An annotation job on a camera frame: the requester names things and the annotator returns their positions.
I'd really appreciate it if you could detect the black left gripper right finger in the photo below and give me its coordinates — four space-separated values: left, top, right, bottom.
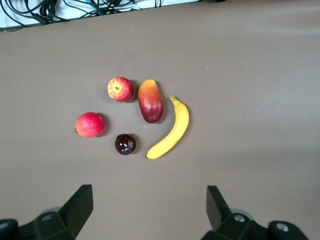
201 185 311 240

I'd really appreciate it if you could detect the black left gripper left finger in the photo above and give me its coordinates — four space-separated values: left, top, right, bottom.
0 184 94 240

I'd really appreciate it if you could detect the yellow banana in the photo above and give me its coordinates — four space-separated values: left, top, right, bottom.
145 96 190 160

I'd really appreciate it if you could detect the red yellow striped apple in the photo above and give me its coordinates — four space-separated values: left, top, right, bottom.
107 76 135 103

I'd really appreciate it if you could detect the dark purple plum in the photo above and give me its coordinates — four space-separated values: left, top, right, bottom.
114 133 137 156

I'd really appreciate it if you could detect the round red peach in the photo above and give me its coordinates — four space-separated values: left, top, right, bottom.
74 111 106 139

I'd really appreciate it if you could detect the brown table cover mat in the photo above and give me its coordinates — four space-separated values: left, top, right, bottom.
0 0 320 240

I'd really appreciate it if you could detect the red yellow mango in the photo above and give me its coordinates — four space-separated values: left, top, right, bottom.
137 79 165 124

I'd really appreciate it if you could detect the black cable bundle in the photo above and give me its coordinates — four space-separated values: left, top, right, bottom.
0 0 226 31

